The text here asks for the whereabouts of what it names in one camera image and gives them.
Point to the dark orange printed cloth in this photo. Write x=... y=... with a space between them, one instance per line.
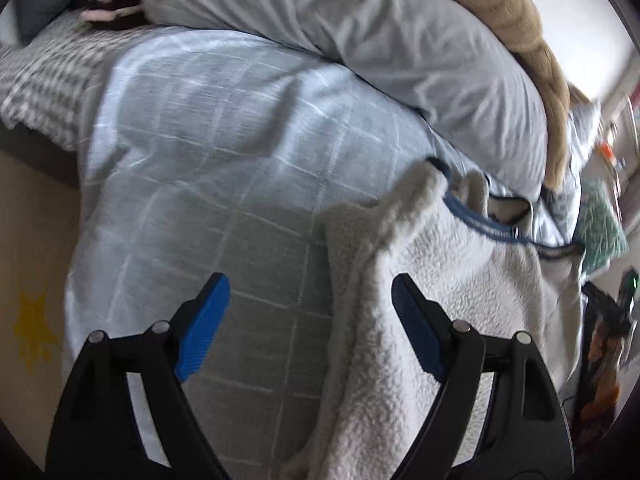
x=597 y=400

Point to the white pillow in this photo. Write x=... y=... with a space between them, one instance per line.
x=582 y=130

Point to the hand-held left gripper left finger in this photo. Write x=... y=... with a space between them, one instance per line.
x=202 y=330

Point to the light blue grid blanket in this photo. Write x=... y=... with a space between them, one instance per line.
x=225 y=160

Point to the tan knitted cloth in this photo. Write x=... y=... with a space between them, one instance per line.
x=500 y=0

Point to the small orange object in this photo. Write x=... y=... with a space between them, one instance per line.
x=606 y=150

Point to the grey checked cloth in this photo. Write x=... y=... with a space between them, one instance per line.
x=50 y=80

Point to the pink and black fabric item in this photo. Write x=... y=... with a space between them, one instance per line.
x=100 y=10

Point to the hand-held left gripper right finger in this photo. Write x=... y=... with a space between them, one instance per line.
x=417 y=332

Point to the teal knitted cloth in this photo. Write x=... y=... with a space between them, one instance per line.
x=600 y=225

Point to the white fleece zip jacket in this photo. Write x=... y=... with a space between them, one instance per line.
x=480 y=270

